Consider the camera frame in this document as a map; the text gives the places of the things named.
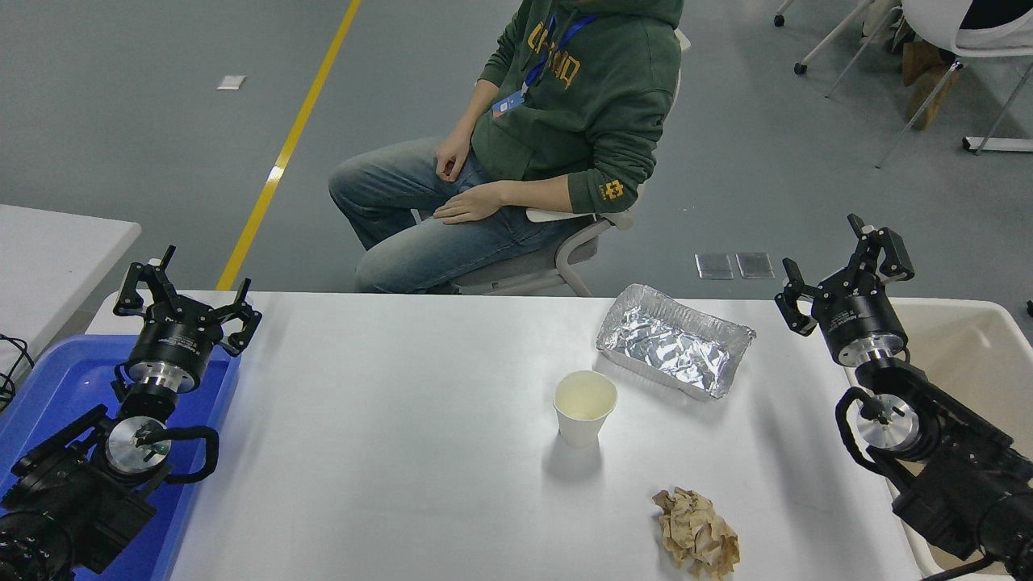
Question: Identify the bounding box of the white side table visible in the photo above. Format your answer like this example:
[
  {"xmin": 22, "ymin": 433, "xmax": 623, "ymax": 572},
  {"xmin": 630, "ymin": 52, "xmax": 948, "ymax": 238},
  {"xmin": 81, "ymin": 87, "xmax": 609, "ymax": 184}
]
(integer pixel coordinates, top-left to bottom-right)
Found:
[{"xmin": 0, "ymin": 204, "xmax": 143, "ymax": 380}]

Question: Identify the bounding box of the silver foil tray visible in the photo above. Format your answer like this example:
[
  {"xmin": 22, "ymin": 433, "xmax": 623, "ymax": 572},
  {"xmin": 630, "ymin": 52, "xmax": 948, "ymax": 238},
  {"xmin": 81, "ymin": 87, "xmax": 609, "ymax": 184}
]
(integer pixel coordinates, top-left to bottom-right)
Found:
[{"xmin": 596, "ymin": 283, "xmax": 758, "ymax": 401}]

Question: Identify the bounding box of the person's right hand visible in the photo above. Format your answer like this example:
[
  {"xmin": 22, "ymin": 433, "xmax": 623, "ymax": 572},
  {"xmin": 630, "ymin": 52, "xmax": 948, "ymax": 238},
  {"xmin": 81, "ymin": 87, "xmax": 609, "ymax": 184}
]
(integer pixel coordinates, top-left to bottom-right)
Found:
[{"xmin": 434, "ymin": 133, "xmax": 473, "ymax": 183}]

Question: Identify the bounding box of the blue plastic tray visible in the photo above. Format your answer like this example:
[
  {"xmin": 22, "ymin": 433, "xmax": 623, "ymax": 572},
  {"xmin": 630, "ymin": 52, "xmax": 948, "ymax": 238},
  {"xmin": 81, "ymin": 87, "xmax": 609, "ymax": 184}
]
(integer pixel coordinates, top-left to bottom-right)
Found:
[{"xmin": 0, "ymin": 334, "xmax": 243, "ymax": 581}]

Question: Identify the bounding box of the white paper cup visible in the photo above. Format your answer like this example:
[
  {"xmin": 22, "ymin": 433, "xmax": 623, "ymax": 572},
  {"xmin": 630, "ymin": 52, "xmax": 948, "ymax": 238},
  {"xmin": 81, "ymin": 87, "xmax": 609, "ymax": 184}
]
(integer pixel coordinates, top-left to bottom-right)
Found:
[{"xmin": 553, "ymin": 370, "xmax": 619, "ymax": 449}]

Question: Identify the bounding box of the large pale plastic bin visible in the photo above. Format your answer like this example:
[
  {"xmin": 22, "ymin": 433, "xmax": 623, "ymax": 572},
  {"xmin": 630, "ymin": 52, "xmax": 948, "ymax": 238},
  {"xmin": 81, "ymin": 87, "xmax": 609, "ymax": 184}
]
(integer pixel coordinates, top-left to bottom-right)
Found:
[{"xmin": 841, "ymin": 299, "xmax": 1033, "ymax": 581}]

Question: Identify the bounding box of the white shell chair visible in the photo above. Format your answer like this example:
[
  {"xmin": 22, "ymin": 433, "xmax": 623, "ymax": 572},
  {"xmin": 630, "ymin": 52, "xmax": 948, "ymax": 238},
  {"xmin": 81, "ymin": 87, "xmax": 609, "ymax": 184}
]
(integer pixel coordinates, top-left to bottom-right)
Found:
[{"xmin": 823, "ymin": 0, "xmax": 1033, "ymax": 169}]

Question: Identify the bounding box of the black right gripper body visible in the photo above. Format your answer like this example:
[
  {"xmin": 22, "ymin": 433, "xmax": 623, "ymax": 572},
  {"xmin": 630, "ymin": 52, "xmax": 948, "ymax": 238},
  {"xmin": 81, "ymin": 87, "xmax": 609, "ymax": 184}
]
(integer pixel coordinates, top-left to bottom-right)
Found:
[{"xmin": 812, "ymin": 281, "xmax": 909, "ymax": 362}]

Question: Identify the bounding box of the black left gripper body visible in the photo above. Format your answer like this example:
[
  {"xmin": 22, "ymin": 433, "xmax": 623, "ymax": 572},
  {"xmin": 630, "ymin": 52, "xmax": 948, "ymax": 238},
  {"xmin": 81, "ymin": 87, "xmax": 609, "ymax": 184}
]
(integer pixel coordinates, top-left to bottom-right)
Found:
[{"xmin": 128, "ymin": 313, "xmax": 216, "ymax": 377}]

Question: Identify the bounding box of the person's left hand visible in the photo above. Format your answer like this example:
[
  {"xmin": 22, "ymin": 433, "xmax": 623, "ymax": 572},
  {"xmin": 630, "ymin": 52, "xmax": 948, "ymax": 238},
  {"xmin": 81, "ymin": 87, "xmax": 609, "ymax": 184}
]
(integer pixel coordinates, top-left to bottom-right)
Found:
[{"xmin": 433, "ymin": 182, "xmax": 506, "ymax": 225}]

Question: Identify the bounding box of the blue lanyard with badge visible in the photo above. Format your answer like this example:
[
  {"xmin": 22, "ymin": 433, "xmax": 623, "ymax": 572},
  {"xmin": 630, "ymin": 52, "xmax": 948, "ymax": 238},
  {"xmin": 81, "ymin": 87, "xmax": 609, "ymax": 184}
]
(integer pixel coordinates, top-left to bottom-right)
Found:
[{"xmin": 492, "ymin": 12, "xmax": 600, "ymax": 119}]

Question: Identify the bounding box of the tan paper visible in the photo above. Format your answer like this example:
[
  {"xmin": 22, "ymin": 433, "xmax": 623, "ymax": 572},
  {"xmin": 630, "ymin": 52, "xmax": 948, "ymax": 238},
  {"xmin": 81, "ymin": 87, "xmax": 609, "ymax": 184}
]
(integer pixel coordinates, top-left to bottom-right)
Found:
[{"xmin": 652, "ymin": 487, "xmax": 741, "ymax": 580}]

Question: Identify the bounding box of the black cable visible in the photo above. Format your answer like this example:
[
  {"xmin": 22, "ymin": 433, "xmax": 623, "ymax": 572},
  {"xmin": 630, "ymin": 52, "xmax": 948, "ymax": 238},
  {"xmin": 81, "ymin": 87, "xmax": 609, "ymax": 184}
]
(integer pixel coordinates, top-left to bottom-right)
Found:
[{"xmin": 0, "ymin": 333, "xmax": 35, "ymax": 414}]

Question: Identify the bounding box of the white floor bar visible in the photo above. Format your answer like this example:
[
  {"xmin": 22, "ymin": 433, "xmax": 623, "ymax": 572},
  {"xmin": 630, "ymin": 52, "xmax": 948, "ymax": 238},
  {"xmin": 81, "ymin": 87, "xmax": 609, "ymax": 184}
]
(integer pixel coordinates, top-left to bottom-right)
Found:
[{"xmin": 962, "ymin": 136, "xmax": 1033, "ymax": 154}]

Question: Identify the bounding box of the grey white office chair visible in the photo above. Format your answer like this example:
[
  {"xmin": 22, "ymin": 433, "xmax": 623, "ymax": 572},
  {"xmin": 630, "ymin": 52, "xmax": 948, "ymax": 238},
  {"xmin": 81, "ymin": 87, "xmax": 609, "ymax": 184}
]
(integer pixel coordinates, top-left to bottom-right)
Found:
[{"xmin": 412, "ymin": 28, "xmax": 693, "ymax": 298}]

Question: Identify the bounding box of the white rolling table frame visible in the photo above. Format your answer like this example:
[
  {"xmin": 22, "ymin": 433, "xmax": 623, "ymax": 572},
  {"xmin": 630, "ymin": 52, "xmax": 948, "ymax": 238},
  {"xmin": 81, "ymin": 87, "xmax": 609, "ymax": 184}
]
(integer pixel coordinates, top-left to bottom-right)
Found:
[{"xmin": 772, "ymin": 0, "xmax": 876, "ymax": 77}]

